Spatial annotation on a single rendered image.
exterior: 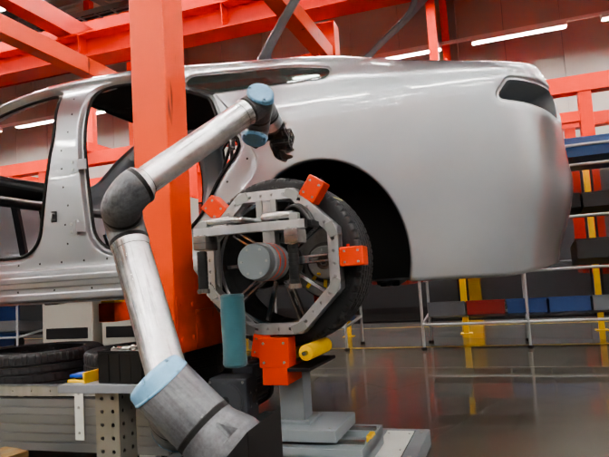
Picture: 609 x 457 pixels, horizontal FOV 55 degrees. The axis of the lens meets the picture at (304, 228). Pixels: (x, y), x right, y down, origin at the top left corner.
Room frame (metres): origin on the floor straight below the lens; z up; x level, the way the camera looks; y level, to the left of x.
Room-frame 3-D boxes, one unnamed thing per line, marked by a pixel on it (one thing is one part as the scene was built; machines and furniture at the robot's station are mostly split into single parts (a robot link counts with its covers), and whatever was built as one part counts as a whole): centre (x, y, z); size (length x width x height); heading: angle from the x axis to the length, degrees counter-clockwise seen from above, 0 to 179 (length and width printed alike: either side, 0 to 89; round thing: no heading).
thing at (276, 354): (2.26, 0.12, 0.48); 0.16 x 0.12 x 0.17; 162
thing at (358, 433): (2.37, 0.02, 0.13); 0.50 x 0.36 x 0.10; 72
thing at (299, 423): (2.39, 0.07, 0.32); 0.40 x 0.30 x 0.28; 72
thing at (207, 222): (2.14, 0.26, 1.03); 0.19 x 0.18 x 0.11; 162
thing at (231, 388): (2.56, 0.29, 0.26); 0.42 x 0.18 x 0.35; 162
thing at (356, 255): (2.13, -0.17, 0.85); 0.09 x 0.08 x 0.07; 72
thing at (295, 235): (1.98, 0.03, 0.93); 0.09 x 0.05 x 0.05; 162
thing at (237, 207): (2.23, 0.13, 0.85); 0.54 x 0.07 x 0.54; 72
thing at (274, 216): (2.08, 0.07, 1.03); 0.19 x 0.18 x 0.11; 162
